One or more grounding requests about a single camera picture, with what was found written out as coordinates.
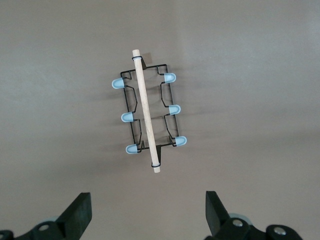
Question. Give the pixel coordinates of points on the brown paper table cover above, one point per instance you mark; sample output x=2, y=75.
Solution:
x=50, y=75

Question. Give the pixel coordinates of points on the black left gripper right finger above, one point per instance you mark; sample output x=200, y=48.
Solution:
x=220, y=225

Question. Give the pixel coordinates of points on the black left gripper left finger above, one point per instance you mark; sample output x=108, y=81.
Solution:
x=75, y=222

